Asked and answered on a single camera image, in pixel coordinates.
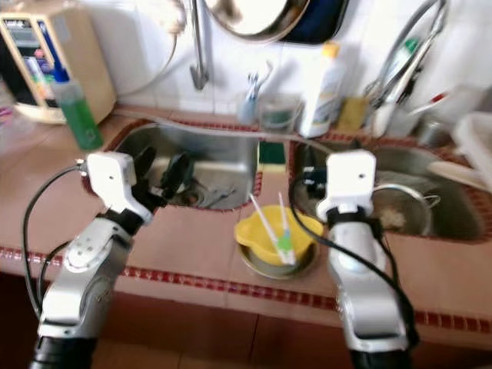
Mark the steel mesh strainer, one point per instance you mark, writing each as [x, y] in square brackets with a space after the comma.
[403, 215]

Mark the clear toothbrush cup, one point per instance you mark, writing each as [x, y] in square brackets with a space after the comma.
[250, 108]

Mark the white detergent bottle yellow cap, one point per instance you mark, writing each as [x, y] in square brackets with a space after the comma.
[324, 92]

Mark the yellow sponge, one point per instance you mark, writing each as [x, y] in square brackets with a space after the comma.
[354, 114]

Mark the hanging steel wok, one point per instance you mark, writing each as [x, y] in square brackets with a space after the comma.
[261, 15]

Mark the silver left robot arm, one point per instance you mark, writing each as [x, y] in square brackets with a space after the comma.
[84, 292]

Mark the stainless steel sink basin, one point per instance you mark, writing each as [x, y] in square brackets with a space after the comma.
[453, 192]
[223, 165]

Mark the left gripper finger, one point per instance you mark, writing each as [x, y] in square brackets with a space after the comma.
[146, 163]
[178, 173]

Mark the chrome sink faucet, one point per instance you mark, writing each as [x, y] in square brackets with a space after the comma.
[384, 121]

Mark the pale wooden spatula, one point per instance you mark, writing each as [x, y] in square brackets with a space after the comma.
[461, 175]

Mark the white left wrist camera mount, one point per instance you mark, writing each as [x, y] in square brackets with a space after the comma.
[115, 181]

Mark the stainless steel bowl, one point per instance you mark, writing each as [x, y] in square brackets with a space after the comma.
[277, 270]

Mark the beige water ionizer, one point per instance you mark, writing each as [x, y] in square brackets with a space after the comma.
[81, 61]

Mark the white dish rack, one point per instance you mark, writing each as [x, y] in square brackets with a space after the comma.
[477, 138]

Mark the grey wall tap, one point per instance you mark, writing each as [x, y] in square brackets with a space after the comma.
[200, 46]

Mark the white chopstick with green disc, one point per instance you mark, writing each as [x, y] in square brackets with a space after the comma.
[286, 244]

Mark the steel cup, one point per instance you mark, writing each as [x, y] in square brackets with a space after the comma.
[430, 131]

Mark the green scouring sponge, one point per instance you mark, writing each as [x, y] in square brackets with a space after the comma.
[271, 154]

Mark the green dish soap bottle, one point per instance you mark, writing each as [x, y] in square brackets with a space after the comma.
[81, 115]

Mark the metal spoon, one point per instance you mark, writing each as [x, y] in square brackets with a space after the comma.
[219, 197]

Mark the yellow plastic bowl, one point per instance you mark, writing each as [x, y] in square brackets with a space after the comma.
[261, 234]

